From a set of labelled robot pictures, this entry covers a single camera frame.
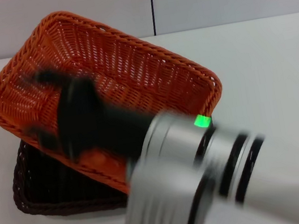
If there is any orange woven basket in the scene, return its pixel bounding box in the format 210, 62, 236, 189
0, 0, 238, 215

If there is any dark brown woven basket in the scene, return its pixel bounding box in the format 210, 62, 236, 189
5, 122, 135, 224

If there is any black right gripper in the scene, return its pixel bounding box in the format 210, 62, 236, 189
16, 52, 161, 179

